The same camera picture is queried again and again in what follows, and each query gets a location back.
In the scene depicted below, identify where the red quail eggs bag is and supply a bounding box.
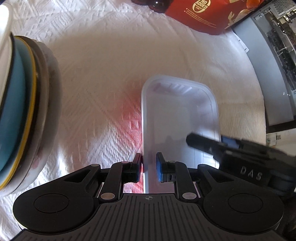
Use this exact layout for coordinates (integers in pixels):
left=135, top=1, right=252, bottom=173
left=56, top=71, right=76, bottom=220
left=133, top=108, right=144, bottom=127
left=165, top=0, right=264, bottom=35

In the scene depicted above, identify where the white plate gold rim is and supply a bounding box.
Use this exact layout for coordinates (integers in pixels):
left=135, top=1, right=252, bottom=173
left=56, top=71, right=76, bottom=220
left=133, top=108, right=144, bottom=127
left=1, top=36, right=37, bottom=195

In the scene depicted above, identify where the white ceramic bowl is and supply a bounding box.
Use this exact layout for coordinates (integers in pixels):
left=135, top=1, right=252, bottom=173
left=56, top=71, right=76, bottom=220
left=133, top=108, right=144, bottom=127
left=0, top=3, right=13, bottom=109

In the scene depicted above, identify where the stainless steel bowl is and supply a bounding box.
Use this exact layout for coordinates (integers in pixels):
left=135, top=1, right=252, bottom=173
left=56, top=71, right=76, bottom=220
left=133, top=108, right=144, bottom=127
left=1, top=36, right=62, bottom=197

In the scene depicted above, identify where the white textured tablecloth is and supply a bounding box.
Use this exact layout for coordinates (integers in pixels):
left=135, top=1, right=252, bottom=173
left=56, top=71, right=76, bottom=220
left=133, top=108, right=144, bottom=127
left=0, top=0, right=269, bottom=241

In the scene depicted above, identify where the grey computer case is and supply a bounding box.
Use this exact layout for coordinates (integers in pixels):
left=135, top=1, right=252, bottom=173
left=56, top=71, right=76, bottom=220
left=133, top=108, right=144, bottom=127
left=232, top=1, right=295, bottom=133

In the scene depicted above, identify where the white plastic tray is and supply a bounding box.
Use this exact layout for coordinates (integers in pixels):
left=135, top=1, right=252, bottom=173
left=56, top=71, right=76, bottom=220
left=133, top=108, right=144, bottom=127
left=141, top=75, right=221, bottom=193

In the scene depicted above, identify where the panda figurine red suit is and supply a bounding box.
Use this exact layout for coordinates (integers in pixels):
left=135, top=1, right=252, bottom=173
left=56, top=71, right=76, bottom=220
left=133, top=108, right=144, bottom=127
left=132, top=0, right=173, bottom=14

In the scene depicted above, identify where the blue bowl white inside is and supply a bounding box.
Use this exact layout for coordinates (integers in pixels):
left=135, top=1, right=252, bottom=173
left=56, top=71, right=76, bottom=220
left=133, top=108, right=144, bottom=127
left=1, top=34, right=26, bottom=170

